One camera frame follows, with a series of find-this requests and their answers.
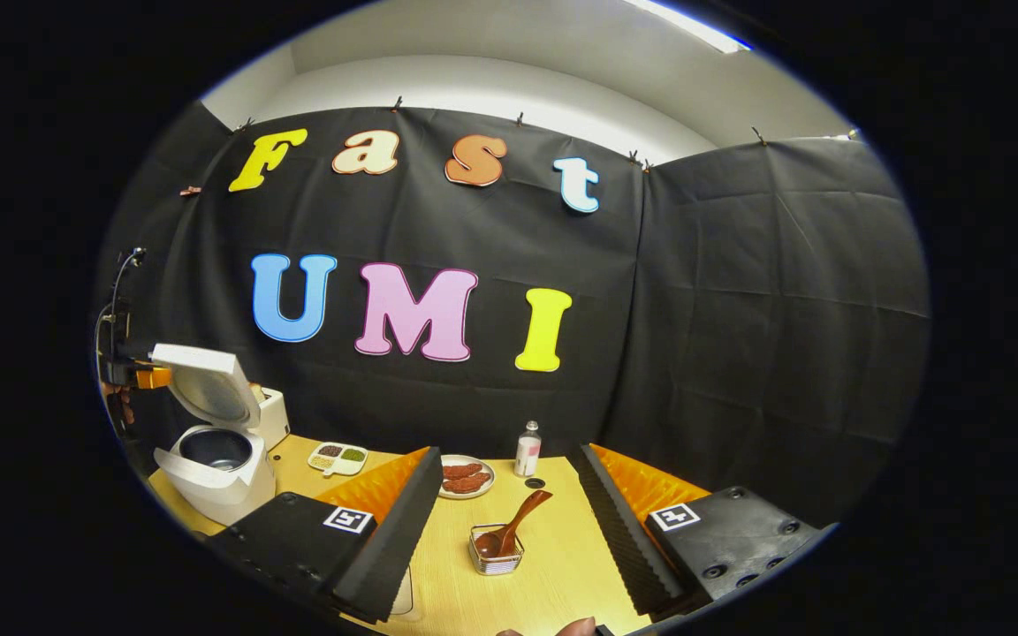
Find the white rice cooker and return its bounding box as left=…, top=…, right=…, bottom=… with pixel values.
left=152, top=344, right=277, bottom=527

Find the round white plate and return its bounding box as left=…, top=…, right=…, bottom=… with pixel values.
left=438, top=454, right=497, bottom=501

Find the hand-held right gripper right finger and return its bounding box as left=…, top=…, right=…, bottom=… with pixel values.
left=567, top=443, right=828, bottom=617

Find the metal wire chopstick holder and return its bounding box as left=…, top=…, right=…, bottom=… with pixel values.
left=468, top=524, right=526, bottom=576

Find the brown wooden spoon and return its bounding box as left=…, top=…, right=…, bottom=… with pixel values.
left=475, top=489, right=554, bottom=559

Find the white divided grain dish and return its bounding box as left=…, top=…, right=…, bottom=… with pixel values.
left=308, top=442, right=369, bottom=477

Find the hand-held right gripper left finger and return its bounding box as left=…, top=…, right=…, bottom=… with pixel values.
left=209, top=446, right=444, bottom=624

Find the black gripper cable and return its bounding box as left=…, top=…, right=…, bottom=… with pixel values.
left=95, top=247, right=148, bottom=359

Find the clear bottle pink label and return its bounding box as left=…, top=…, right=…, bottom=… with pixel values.
left=514, top=420, right=543, bottom=479

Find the white toaster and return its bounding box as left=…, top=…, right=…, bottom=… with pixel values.
left=248, top=382, right=291, bottom=451

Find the clear glass container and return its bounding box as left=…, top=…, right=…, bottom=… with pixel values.
left=390, top=565, right=417, bottom=619

